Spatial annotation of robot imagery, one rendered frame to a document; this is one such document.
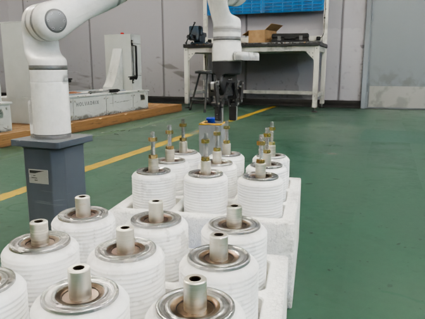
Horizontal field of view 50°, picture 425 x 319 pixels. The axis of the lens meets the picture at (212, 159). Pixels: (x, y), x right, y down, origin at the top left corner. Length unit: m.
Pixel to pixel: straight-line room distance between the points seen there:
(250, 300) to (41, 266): 0.25
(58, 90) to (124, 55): 3.42
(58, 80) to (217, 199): 0.51
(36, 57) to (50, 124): 0.16
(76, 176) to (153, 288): 0.70
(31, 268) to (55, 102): 0.66
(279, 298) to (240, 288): 0.11
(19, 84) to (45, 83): 2.42
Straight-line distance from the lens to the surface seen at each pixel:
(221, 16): 1.16
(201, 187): 0.94
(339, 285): 1.09
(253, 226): 0.66
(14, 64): 3.63
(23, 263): 0.61
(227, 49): 1.15
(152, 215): 0.68
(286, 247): 0.92
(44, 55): 1.21
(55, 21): 1.19
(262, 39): 5.55
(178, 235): 0.66
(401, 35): 5.88
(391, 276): 1.17
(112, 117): 4.00
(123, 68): 4.60
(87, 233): 0.70
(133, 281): 0.55
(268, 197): 0.93
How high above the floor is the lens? 0.47
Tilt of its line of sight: 11 degrees down
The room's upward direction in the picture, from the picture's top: straight up
